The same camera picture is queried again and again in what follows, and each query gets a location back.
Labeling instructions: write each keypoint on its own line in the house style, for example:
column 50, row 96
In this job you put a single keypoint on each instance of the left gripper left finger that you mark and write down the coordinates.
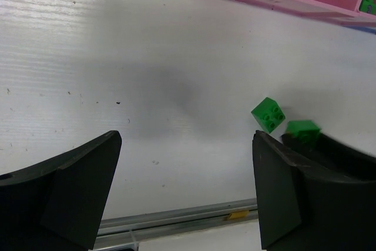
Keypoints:
column 58, row 204

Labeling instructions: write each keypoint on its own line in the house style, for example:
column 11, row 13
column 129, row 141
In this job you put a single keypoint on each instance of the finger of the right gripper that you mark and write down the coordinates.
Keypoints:
column 334, row 155

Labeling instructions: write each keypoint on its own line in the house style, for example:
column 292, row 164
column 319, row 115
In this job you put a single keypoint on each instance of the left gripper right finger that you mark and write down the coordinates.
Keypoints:
column 305, row 206

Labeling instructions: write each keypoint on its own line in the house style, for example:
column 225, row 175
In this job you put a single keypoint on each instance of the green lego long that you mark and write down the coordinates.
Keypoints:
column 368, row 7

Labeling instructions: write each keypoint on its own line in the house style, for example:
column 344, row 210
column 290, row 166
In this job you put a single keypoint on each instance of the small pink bin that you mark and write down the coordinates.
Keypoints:
column 363, row 14

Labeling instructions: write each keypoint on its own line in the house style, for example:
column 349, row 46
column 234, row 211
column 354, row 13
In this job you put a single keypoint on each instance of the aluminium rail front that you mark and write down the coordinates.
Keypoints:
column 126, row 233

